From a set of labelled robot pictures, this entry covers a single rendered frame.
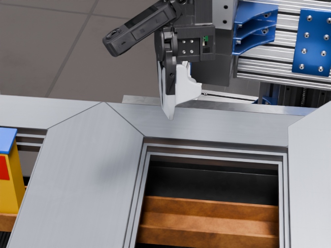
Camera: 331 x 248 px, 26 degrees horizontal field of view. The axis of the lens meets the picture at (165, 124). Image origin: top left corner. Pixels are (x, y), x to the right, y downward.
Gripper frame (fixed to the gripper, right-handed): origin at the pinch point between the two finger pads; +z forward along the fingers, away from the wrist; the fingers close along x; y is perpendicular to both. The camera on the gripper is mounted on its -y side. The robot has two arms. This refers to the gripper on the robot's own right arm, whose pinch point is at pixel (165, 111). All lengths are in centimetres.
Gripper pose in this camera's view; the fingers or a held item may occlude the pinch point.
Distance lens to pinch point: 112.6
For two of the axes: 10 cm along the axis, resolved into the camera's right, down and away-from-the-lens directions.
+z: 0.3, 9.5, 3.1
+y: 9.8, -0.8, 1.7
